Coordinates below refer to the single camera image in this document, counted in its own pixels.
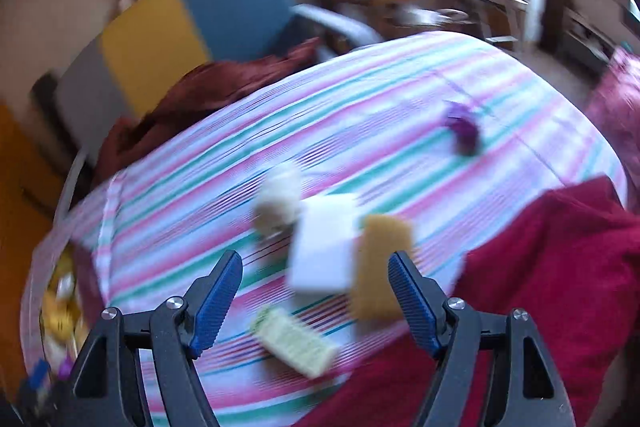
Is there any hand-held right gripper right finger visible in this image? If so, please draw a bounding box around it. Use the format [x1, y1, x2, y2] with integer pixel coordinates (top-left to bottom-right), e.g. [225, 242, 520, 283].
[390, 251, 576, 427]

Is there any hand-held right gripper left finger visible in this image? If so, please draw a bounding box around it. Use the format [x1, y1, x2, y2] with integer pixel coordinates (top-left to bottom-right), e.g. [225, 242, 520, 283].
[70, 251, 243, 427]

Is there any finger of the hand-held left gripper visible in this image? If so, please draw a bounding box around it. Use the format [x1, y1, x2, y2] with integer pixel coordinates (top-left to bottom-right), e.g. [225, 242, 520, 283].
[27, 359, 53, 395]

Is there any yellow sponge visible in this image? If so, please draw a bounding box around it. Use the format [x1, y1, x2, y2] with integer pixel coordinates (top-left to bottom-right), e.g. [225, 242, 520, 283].
[352, 214, 415, 322]

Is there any gold tin box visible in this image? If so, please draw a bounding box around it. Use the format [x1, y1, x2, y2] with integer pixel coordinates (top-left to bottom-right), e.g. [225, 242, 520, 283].
[35, 242, 96, 358]

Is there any white box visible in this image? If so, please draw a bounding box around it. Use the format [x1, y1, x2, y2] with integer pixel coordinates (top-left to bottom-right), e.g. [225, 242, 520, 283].
[287, 194, 361, 295]

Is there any red cloth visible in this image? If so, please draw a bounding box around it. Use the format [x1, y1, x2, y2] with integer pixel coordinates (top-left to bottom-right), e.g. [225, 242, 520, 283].
[292, 177, 640, 427]

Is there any white plush toy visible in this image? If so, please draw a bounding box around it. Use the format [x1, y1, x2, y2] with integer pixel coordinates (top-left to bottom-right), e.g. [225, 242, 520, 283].
[252, 162, 303, 240]

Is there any purple wrapped object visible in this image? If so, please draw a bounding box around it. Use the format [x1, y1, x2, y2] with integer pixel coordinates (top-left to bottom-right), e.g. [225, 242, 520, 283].
[445, 101, 482, 156]

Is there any wooden cabinet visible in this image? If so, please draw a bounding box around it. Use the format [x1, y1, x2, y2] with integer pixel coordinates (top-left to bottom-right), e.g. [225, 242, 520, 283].
[0, 102, 66, 388]

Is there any striped tablecloth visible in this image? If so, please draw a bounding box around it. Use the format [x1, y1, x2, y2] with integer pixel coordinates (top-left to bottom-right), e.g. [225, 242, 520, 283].
[20, 31, 628, 427]

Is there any maroon quilted jacket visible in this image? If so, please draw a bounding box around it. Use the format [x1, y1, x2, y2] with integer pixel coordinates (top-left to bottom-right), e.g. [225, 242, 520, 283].
[92, 38, 321, 188]

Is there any dark rolled mat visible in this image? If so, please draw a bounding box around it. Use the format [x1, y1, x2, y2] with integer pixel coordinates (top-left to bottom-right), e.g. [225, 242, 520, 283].
[30, 74, 61, 108]

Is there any pink patterned cloth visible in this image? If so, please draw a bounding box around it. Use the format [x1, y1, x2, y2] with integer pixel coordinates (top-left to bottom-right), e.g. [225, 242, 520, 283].
[582, 47, 640, 168]

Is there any grey yellow blue chair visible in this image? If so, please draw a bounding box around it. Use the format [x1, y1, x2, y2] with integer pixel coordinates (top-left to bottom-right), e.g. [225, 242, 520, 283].
[30, 0, 383, 142]

